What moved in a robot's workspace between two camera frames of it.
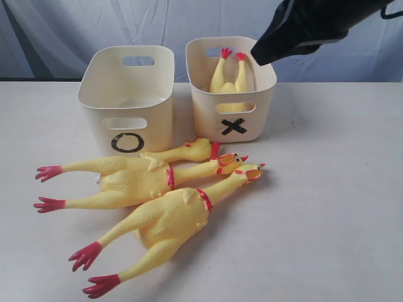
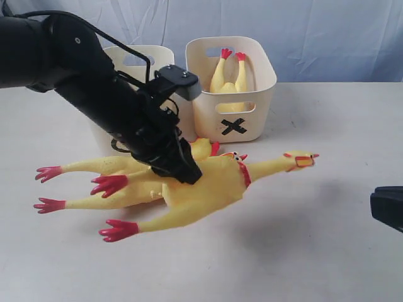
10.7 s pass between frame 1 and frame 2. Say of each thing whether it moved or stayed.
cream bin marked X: stayed
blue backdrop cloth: stayed
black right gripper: moved
